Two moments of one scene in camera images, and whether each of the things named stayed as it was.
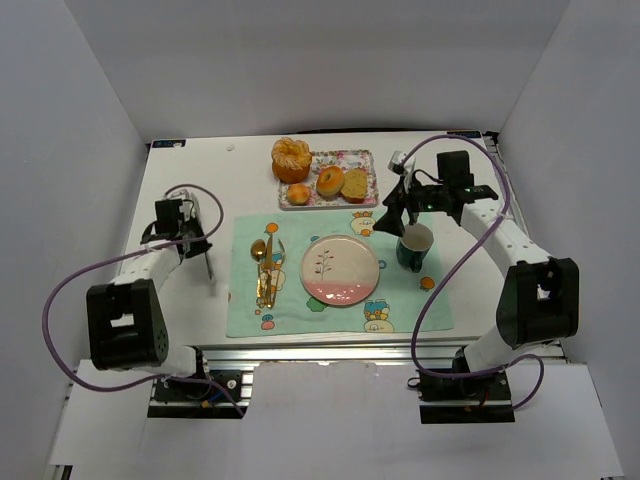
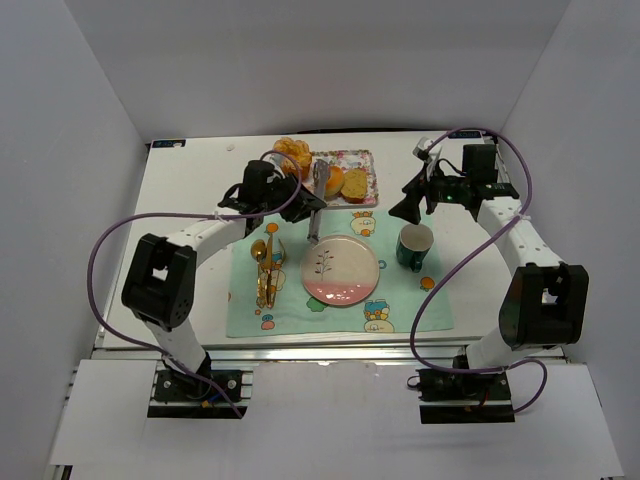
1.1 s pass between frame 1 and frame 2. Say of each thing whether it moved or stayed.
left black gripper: moved
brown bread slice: stayed
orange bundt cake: stayed
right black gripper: moved
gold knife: stayed
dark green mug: stayed
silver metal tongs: moved
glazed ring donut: stayed
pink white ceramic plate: stayed
